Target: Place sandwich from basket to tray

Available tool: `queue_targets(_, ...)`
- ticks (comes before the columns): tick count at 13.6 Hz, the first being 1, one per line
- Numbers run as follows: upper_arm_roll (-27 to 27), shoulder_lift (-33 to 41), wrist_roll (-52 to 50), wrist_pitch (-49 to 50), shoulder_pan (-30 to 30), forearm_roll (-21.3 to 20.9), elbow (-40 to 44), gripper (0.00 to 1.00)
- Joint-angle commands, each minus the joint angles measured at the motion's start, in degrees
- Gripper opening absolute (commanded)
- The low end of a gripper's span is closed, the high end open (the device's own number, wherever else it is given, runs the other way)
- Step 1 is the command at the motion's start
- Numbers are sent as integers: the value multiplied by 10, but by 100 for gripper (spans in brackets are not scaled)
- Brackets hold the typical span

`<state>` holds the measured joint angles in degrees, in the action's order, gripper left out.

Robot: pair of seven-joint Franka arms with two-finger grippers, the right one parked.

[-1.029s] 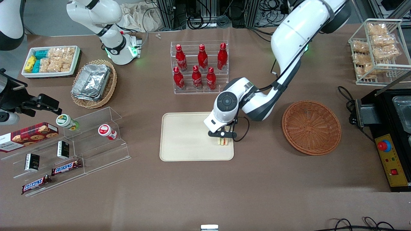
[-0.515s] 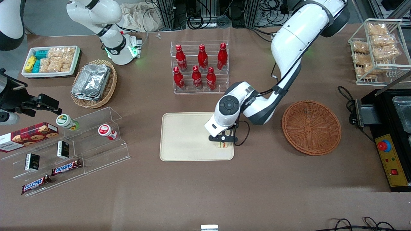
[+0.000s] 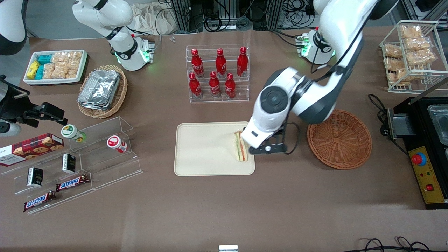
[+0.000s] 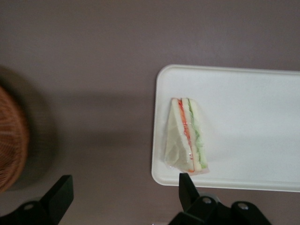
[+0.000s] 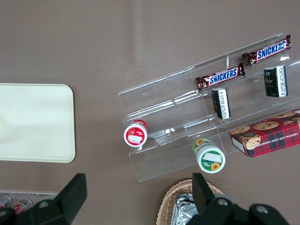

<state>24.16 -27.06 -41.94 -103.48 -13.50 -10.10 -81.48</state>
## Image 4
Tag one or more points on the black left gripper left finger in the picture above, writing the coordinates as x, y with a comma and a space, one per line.
47, 208

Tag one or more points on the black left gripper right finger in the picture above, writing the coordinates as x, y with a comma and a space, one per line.
194, 211

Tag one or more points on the triangular sandwich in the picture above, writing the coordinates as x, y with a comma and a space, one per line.
187, 140

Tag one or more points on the brown round wicker basket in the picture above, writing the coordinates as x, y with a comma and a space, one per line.
11, 140

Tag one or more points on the beige rectangular plastic tray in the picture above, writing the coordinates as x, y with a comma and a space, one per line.
246, 117

